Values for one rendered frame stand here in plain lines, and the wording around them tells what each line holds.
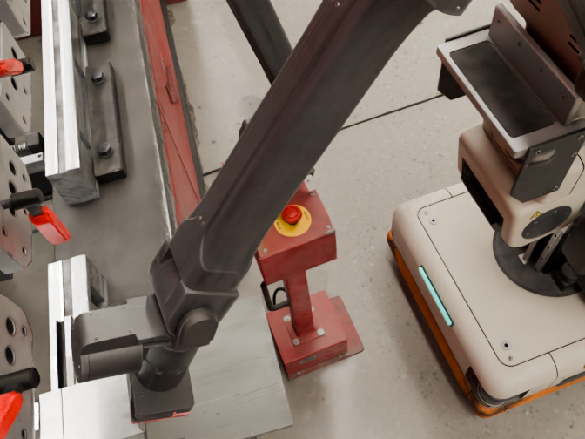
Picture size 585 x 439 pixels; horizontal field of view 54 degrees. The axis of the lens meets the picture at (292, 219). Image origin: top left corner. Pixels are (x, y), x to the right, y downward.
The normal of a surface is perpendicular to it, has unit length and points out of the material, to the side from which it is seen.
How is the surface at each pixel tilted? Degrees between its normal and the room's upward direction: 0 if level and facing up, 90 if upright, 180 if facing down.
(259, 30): 84
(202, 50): 0
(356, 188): 0
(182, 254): 48
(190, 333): 84
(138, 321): 27
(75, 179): 90
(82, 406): 0
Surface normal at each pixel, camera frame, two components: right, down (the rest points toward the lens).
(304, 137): 0.35, 0.69
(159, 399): 0.35, -0.60
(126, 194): -0.09, -0.52
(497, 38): -0.94, 0.33
